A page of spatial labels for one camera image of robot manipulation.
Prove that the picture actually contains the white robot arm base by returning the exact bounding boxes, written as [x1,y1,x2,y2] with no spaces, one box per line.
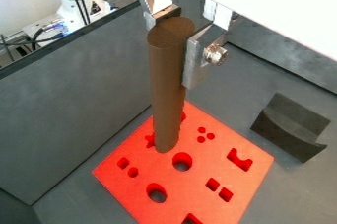
[23,0,111,50]

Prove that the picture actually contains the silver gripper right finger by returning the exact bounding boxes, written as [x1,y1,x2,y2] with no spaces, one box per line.
[181,0,239,89]

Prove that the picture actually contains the red shape sorting board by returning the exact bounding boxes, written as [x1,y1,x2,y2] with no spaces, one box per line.
[91,103,274,224]

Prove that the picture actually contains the black plastic holder stand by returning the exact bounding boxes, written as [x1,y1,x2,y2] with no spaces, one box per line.
[250,93,330,163]

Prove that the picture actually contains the brown oval rod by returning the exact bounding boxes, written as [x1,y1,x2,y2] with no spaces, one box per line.
[147,17,194,153]

